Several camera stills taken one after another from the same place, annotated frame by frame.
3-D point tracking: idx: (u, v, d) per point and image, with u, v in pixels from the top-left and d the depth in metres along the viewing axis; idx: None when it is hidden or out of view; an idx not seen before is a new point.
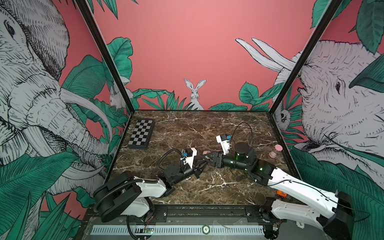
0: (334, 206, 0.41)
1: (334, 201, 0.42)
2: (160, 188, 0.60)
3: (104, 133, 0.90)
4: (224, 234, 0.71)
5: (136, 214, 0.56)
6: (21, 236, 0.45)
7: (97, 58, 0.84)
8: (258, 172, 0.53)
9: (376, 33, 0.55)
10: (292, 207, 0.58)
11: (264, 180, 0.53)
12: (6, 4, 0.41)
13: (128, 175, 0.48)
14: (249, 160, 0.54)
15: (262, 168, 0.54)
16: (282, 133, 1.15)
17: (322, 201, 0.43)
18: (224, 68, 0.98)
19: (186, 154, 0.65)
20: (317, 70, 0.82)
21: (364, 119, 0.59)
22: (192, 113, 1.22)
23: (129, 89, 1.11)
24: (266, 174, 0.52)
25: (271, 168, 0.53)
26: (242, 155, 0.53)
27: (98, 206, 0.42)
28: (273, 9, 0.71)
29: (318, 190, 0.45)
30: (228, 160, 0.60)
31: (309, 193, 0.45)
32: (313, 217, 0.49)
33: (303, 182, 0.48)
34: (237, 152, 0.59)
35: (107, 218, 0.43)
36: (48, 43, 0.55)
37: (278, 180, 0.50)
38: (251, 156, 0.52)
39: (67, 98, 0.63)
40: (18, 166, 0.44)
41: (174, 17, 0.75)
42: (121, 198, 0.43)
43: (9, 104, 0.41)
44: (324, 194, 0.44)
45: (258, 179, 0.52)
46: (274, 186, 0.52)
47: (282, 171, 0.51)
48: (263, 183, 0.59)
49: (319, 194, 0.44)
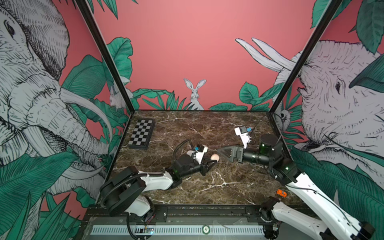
0: (354, 232, 0.38)
1: (356, 228, 0.39)
2: (167, 180, 0.59)
3: (104, 133, 0.90)
4: (224, 234, 0.71)
5: (137, 213, 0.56)
6: (21, 236, 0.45)
7: (97, 58, 0.84)
8: (281, 169, 0.48)
9: (376, 33, 0.55)
10: (295, 214, 0.57)
11: (287, 181, 0.48)
12: (6, 4, 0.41)
13: (133, 170, 0.48)
14: (275, 155, 0.50)
15: (288, 168, 0.48)
16: (282, 133, 1.15)
17: (344, 224, 0.39)
18: (224, 68, 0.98)
19: (198, 149, 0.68)
20: (317, 70, 0.82)
21: (364, 119, 0.59)
22: (192, 113, 1.22)
23: (129, 89, 1.11)
24: (292, 175, 0.47)
25: (297, 171, 0.48)
26: (266, 147, 0.50)
27: (106, 201, 0.43)
28: (273, 8, 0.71)
29: (341, 209, 0.42)
30: (249, 153, 0.56)
31: (332, 210, 0.41)
32: (316, 231, 0.48)
33: (328, 197, 0.44)
34: (261, 142, 0.52)
35: (115, 213, 0.44)
36: (48, 43, 0.55)
37: (303, 186, 0.45)
38: (278, 150, 0.47)
39: (67, 98, 0.63)
40: (18, 166, 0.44)
41: (174, 18, 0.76)
42: (125, 194, 0.43)
43: (9, 104, 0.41)
44: (348, 218, 0.40)
45: (278, 177, 0.49)
46: (293, 189, 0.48)
47: (310, 179, 0.46)
48: (282, 182, 0.50)
49: (342, 215, 0.41)
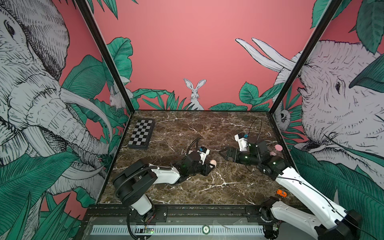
0: (338, 218, 0.40)
1: (341, 214, 0.41)
2: (174, 175, 0.61)
3: (104, 133, 0.90)
4: (224, 234, 0.71)
5: (138, 211, 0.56)
6: (21, 236, 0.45)
7: (97, 58, 0.84)
8: (269, 164, 0.53)
9: (376, 33, 0.55)
10: (292, 211, 0.57)
11: (275, 174, 0.53)
12: (6, 4, 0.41)
13: (144, 163, 0.50)
14: (260, 152, 0.57)
15: (275, 162, 0.53)
16: (282, 133, 1.15)
17: (328, 210, 0.42)
18: (224, 68, 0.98)
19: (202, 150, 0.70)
20: (317, 70, 0.82)
21: (364, 119, 0.59)
22: (192, 113, 1.22)
23: (129, 89, 1.11)
24: (279, 168, 0.52)
25: (284, 165, 0.52)
26: (252, 146, 0.58)
27: (118, 193, 0.44)
28: (273, 8, 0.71)
29: (326, 199, 0.44)
30: (242, 155, 0.64)
31: (316, 198, 0.44)
32: (311, 225, 0.49)
33: (313, 187, 0.46)
34: (248, 143, 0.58)
35: (128, 203, 0.46)
36: (48, 44, 0.55)
37: (288, 177, 0.49)
38: (263, 148, 0.55)
39: (67, 98, 0.63)
40: (18, 166, 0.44)
41: (174, 18, 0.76)
42: (138, 184, 0.45)
43: (9, 104, 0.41)
44: (332, 205, 0.42)
45: (268, 172, 0.53)
46: (281, 183, 0.52)
47: (295, 171, 0.51)
48: (272, 178, 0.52)
49: (326, 203, 0.43)
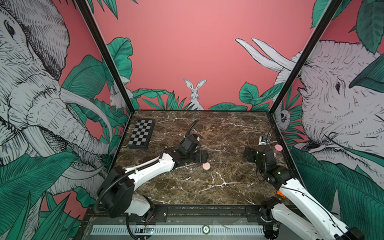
0: (338, 233, 0.40)
1: (341, 229, 0.41)
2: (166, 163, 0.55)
3: (104, 133, 0.90)
4: (224, 234, 0.71)
5: (138, 212, 0.61)
6: (21, 236, 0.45)
7: (97, 58, 0.84)
8: (274, 173, 0.55)
9: (376, 33, 0.55)
10: (295, 217, 0.57)
11: (278, 184, 0.55)
12: (6, 4, 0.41)
13: (119, 171, 0.45)
14: (267, 160, 0.59)
15: (280, 172, 0.55)
16: (282, 133, 1.15)
17: (328, 224, 0.42)
18: (224, 68, 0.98)
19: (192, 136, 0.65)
20: (317, 70, 0.82)
21: (364, 119, 0.59)
22: (192, 113, 1.22)
23: (129, 89, 1.11)
24: (283, 179, 0.53)
25: (289, 176, 0.54)
26: (260, 154, 0.60)
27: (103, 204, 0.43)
28: (273, 9, 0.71)
29: (328, 213, 0.44)
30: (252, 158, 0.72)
31: (318, 211, 0.45)
32: (312, 236, 0.48)
33: (316, 201, 0.47)
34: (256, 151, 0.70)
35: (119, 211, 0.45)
36: (48, 43, 0.55)
37: (291, 187, 0.51)
38: (270, 157, 0.57)
39: (67, 98, 0.63)
40: (18, 165, 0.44)
41: (174, 18, 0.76)
42: (117, 196, 0.41)
43: (9, 104, 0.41)
44: (333, 219, 0.43)
45: (272, 181, 0.55)
46: (284, 193, 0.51)
47: (299, 182, 0.52)
48: (275, 187, 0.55)
49: (328, 217, 0.43)
